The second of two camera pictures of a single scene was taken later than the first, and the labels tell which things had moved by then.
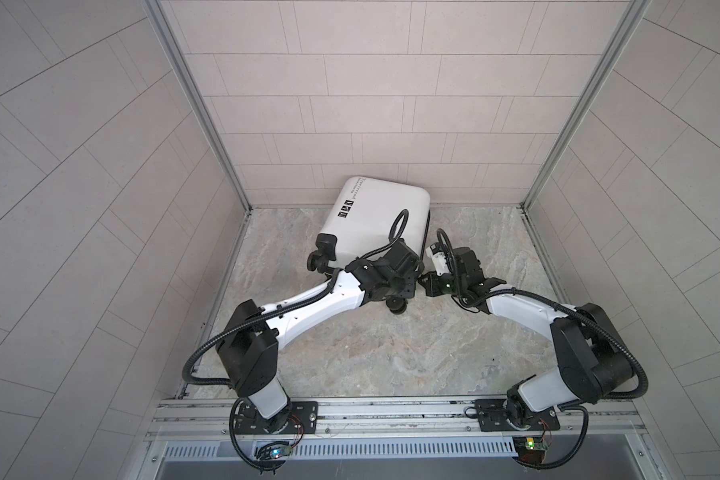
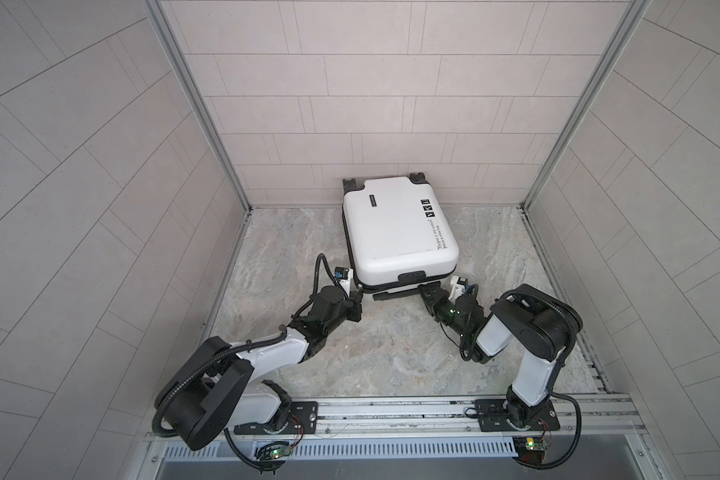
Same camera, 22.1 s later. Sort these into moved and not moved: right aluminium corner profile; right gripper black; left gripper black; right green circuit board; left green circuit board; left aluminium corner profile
Moved: right gripper black; left gripper black
Not moved: right aluminium corner profile; left aluminium corner profile; right green circuit board; left green circuit board
